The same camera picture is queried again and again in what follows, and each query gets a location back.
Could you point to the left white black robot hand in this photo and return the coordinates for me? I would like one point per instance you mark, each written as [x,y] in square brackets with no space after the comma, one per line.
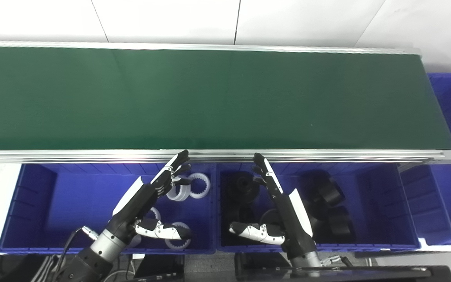
[133,207]

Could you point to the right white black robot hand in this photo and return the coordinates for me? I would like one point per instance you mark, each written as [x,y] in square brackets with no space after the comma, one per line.
[296,219]

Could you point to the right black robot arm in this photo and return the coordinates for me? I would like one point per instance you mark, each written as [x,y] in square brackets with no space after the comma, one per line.
[307,260]

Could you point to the blue bin with white rings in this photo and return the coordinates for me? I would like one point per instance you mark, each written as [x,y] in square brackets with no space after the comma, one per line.
[73,203]

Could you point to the green conveyor belt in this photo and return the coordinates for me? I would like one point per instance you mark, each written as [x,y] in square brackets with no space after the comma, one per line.
[92,156]
[210,98]

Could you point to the blue bin with black parts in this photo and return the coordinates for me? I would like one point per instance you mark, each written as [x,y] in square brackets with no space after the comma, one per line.
[378,203]

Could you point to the black electronics box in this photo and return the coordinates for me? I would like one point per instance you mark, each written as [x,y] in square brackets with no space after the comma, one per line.
[159,268]

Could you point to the black robot chest panel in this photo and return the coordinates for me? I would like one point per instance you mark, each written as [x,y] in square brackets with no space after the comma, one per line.
[366,274]

